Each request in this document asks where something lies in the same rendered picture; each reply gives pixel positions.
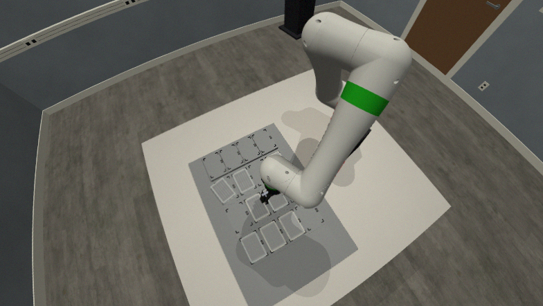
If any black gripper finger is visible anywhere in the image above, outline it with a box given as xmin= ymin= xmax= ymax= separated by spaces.
xmin=260 ymin=191 xmax=273 ymax=204

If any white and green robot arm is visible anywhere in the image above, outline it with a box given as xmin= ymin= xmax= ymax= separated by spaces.
xmin=260 ymin=12 xmax=412 ymax=208

